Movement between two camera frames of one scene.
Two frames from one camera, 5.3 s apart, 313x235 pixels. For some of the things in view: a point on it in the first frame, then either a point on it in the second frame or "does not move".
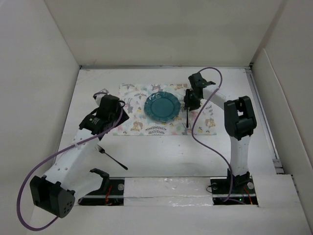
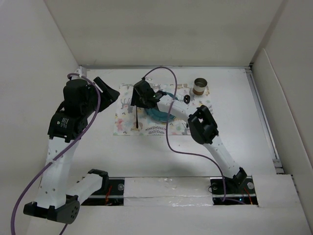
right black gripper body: x=191 y=101 -> x=140 y=101
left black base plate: x=112 y=195 does not move
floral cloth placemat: x=138 y=123 does not move
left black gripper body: x=117 y=120 -> x=106 y=99
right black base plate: x=243 y=189 does not move
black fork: x=100 y=149 -> x=137 y=126
